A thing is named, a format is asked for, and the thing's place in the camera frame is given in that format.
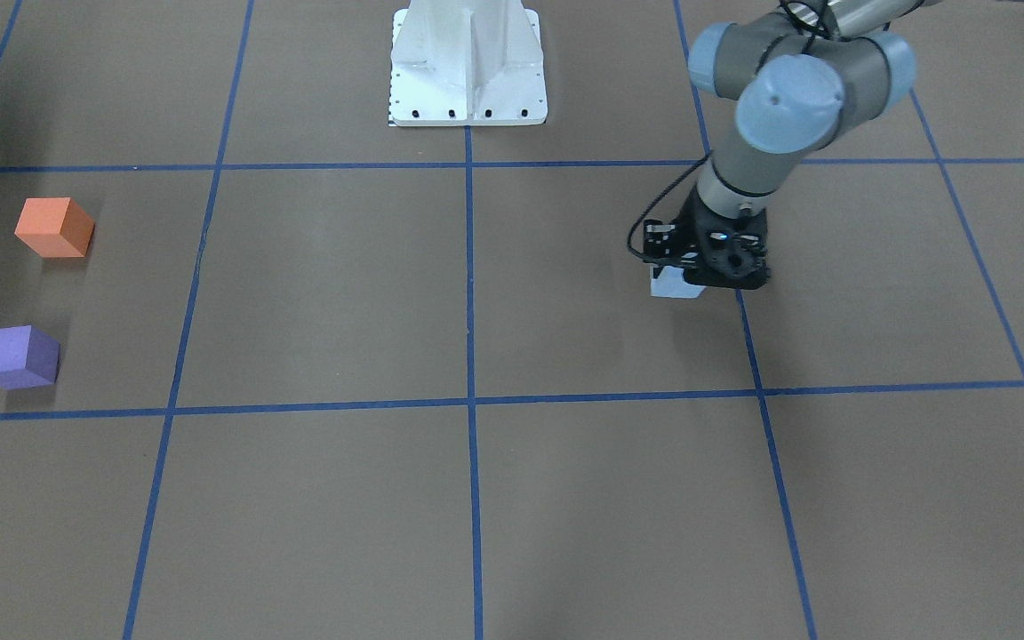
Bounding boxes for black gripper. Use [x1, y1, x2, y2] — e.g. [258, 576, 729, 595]
[678, 191, 771, 289]

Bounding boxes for light blue foam block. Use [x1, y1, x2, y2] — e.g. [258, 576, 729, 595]
[649, 266, 707, 300]

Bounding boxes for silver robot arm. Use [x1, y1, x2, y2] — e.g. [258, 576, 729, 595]
[644, 1, 924, 297]

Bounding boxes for orange foam block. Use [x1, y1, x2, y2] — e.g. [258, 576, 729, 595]
[13, 197, 96, 259]

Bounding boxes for purple foam block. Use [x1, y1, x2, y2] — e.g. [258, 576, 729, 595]
[0, 325, 60, 390]

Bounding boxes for brown paper table cover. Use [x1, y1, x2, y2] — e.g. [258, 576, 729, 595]
[0, 1, 1024, 639]

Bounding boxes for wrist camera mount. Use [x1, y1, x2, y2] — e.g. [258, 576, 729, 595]
[639, 220, 680, 267]

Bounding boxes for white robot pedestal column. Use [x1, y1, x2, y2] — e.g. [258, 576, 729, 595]
[388, 1, 548, 127]

